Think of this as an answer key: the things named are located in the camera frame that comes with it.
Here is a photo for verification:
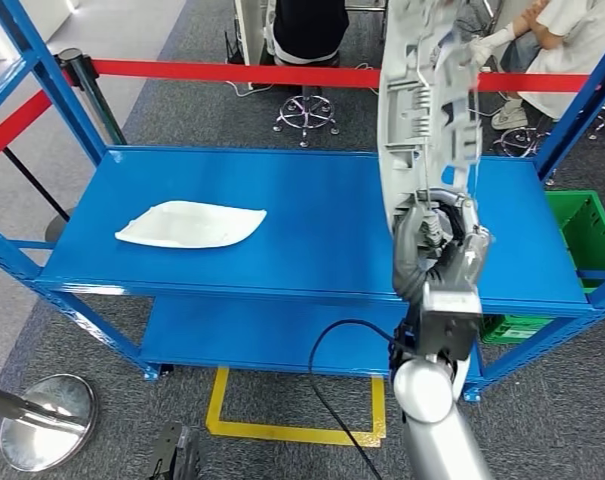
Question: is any short red barrier belt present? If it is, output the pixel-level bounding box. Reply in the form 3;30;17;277
0;89;53;168

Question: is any green plastic crate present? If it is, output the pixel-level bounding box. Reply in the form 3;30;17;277
483;327;538;345
482;190;605;333

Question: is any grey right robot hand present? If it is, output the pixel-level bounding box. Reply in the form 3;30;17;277
392;188;493;306

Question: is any seated person by rack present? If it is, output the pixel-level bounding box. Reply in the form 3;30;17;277
469;0;605;132

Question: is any silver wheel hubcap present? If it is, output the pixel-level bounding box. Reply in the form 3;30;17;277
377;0;485;243

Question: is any seated person by stool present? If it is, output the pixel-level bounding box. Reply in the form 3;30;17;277
261;0;350;68

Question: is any white desk panel leg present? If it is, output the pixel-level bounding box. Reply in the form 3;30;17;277
233;0;266;87

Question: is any blue metal shelf rack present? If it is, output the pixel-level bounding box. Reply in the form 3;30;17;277
0;0;605;404

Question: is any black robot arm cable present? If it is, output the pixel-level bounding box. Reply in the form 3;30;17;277
308;319;405;480

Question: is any black stool with chrome base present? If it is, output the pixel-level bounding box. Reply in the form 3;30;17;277
273;92;340;150

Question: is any black thick stanchion post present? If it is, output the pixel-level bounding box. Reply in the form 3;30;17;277
57;47;128;147

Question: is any white floor cable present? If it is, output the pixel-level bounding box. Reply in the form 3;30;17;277
354;62;506;121
224;79;276;99

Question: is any long red barrier belt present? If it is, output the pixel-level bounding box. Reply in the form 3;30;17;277
91;58;605;94

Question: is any white plastic trim part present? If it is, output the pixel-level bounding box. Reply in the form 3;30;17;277
114;200;268;250

